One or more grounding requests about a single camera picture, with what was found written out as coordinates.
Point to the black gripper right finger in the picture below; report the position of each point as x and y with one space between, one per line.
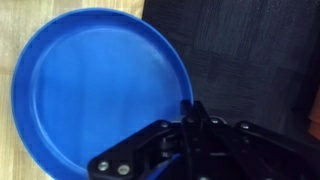
260 150

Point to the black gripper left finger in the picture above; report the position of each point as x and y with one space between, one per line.
133 150

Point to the blue plastic plate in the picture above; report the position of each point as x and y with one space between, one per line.
100 83

